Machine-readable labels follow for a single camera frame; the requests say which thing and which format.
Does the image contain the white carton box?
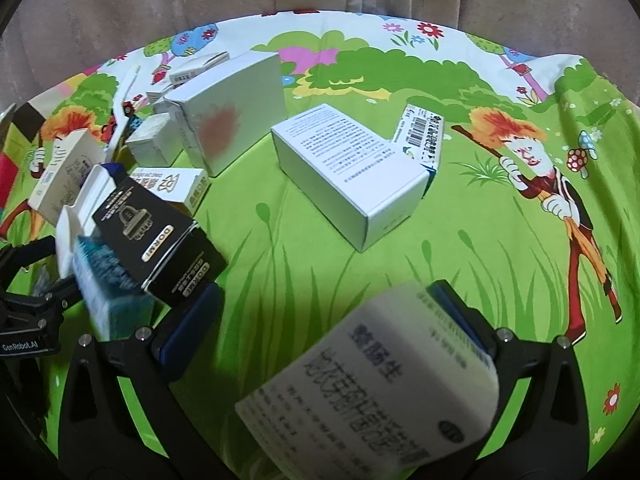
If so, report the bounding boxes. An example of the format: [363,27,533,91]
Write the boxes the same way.
[172,52,231,78]

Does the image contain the white blue barcode medicine box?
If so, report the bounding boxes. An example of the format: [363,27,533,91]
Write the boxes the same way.
[390,105,446,196]

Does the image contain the black box with lock picture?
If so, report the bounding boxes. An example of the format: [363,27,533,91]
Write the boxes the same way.
[92,176,227,307]

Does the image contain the large white box pink blot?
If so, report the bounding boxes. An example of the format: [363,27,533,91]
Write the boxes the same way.
[165,51,287,178]

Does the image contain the green cartoon printed cloth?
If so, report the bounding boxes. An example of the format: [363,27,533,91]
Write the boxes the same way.
[0,10,640,480]

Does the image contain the white box with gold print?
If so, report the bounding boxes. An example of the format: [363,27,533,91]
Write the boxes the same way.
[131,166,210,211]

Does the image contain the long white box small print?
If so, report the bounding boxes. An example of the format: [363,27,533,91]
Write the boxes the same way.
[270,103,431,253]

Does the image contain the white box with grey print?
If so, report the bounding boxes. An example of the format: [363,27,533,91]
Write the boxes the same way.
[27,129,101,226]

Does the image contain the white medicine box black text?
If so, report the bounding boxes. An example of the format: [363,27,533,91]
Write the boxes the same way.
[235,281,501,480]

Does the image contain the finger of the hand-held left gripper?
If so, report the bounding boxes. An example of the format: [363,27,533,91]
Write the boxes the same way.
[0,274,83,333]
[0,236,57,273]

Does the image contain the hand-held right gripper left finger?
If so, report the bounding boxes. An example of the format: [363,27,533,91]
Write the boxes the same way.
[59,282,223,480]

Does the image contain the teal and white box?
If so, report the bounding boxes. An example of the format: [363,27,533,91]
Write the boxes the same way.
[72,235,156,336]

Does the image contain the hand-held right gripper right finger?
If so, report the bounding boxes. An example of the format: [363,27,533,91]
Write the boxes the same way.
[425,280,586,480]

